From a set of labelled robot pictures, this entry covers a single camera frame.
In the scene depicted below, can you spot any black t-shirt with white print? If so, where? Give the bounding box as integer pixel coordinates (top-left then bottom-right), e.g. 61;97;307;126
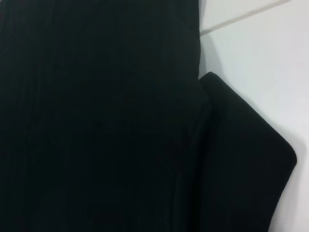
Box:
0;0;298;232

